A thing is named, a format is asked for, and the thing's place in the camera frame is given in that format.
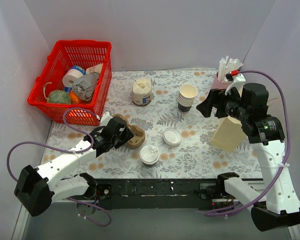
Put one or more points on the grey crumpled cloth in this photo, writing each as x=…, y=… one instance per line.
x=84, y=86

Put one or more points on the beige floral pouch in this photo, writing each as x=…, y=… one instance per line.
x=95, y=69

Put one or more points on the white cup lid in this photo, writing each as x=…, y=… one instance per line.
x=149, y=153

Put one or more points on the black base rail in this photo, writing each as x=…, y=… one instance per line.
x=202, y=194

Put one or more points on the stack of white lids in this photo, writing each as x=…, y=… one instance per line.
x=171, y=137

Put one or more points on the brown pulp cup carrier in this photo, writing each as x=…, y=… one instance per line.
x=139, y=134

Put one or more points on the green twine ball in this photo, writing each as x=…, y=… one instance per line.
x=59, y=97

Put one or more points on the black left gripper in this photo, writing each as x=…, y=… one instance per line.
x=122, y=132

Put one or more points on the floral patterned table mat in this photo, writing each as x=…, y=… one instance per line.
x=194, y=157

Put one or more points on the red plastic basket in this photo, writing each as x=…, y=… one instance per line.
x=64, y=55

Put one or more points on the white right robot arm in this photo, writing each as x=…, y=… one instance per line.
x=278, y=206

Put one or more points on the kraft paper bag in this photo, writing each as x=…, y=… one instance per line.
x=228, y=135

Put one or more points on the black paper coffee cup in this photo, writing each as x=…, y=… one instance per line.
x=149, y=164

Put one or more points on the stack of paper cups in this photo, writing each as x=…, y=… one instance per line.
x=186, y=97

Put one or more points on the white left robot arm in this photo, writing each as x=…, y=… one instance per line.
x=38, y=187

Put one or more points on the napkin pack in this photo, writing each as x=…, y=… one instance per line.
x=142, y=91

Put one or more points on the white tape roll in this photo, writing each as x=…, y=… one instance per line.
x=70, y=77

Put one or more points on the pink straw holder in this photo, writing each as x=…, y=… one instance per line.
x=217, y=84

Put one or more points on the orange fruit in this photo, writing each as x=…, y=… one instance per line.
x=74, y=98

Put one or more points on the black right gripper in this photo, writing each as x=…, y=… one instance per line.
x=216, y=103

